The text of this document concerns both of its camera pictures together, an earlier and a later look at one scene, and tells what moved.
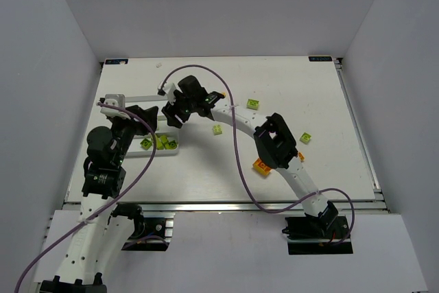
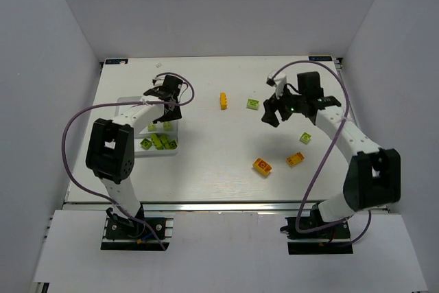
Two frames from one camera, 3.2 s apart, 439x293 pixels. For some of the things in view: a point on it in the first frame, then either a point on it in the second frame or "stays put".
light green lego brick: (217, 130) → (168, 125)
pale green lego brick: (305, 138) stays put
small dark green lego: (146, 144) stays put
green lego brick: (171, 145) stays put
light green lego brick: (252, 103) stays put
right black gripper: (177, 111) → (278, 109)
